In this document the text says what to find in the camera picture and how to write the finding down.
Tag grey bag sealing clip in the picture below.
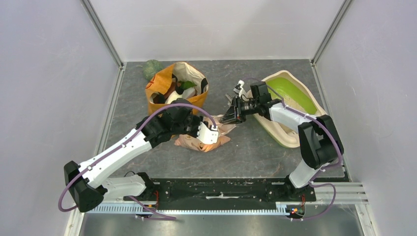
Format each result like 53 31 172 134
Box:
225 93 233 106

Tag purple cable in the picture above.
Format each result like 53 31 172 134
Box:
58 103 218 221
244 77 345 222

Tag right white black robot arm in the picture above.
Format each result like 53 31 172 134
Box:
220 81 344 201

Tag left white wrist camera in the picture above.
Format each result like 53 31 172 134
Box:
197 122 219 145

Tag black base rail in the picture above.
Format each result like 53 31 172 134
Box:
136 177 317 210

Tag green leaf in bag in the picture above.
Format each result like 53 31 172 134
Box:
179 81 196 90

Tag beige green litter box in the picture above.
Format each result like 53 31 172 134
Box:
253 70 327 148

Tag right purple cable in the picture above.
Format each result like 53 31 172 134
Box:
244 77 345 222

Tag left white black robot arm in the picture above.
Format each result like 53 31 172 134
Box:
58 99 219 212

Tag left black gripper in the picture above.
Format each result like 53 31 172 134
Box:
173 114 209 139

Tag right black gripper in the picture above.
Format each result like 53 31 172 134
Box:
219 96 260 125

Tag orange paper bag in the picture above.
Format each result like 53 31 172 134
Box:
145 62 209 115

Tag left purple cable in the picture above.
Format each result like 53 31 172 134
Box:
58 103 218 221

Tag green round vegetable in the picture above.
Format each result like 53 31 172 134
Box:
142 59 165 82

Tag pink cat litter bag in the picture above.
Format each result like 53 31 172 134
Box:
174 114 237 153

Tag white bottle in bag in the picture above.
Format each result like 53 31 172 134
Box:
165 88 196 104

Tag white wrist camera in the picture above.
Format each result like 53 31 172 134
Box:
233 80 246 97
197 122 219 145

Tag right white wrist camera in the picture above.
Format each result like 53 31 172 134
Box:
233 80 246 97

